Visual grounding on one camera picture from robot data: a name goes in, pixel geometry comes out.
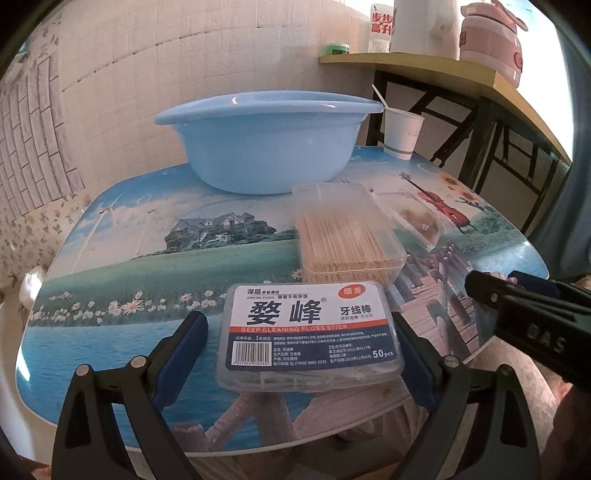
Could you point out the pink electric lunch box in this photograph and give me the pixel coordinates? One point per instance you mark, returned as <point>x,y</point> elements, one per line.
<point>489,46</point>

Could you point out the clear snack bag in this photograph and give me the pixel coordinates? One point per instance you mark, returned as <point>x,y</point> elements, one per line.
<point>415,217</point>

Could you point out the white rice cooker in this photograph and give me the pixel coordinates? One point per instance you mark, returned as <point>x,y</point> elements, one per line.
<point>32,290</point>

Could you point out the white paper cup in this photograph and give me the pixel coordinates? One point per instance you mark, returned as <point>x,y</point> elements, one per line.
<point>402,136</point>

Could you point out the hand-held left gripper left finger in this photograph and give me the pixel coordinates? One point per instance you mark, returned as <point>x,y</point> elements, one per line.
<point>184,350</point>

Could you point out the small green container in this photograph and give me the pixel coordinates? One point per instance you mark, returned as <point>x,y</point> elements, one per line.
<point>336,49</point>

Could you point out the white electric kettle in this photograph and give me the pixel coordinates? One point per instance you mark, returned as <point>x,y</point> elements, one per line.
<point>425,27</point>

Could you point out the clear dental floss box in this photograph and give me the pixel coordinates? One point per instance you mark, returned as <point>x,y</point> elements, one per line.
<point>300,332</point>

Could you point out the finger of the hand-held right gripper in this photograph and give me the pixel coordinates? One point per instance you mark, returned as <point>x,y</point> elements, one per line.
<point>487,288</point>
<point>535,282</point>

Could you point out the blue plastic basin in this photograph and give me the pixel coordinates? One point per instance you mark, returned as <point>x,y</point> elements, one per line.
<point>258,157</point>

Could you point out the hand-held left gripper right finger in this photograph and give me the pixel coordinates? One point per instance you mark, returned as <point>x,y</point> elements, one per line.
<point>415,360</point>

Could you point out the person's light trouser leg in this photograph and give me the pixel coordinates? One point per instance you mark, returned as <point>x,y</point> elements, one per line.
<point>300,443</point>
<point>540,415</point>

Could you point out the white stick in cup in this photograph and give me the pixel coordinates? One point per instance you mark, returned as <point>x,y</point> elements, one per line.
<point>381,98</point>

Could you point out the clear toothpick box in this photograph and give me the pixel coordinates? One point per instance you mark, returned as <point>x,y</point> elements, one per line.
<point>341,235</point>

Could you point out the yellow table with black legs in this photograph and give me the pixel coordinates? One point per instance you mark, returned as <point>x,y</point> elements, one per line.
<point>415,62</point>

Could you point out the glass with red print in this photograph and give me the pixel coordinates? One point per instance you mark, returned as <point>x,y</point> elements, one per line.
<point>381,27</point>

